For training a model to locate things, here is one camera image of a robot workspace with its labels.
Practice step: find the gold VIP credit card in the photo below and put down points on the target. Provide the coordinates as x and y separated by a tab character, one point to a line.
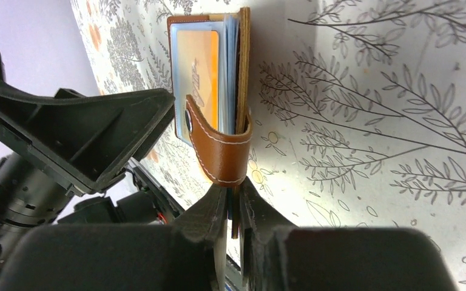
196	73

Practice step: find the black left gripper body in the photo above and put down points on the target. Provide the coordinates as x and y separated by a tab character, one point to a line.
35	186

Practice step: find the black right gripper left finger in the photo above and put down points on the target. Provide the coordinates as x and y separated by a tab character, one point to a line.
199	260

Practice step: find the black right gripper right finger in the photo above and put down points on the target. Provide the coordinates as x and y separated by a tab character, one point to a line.
260	251

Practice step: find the brown leather card holder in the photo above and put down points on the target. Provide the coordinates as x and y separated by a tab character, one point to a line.
222	153

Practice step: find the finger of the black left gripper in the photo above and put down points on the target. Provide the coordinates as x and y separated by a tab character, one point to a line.
83	143

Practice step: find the floral table mat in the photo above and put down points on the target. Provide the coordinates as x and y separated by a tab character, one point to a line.
358	107

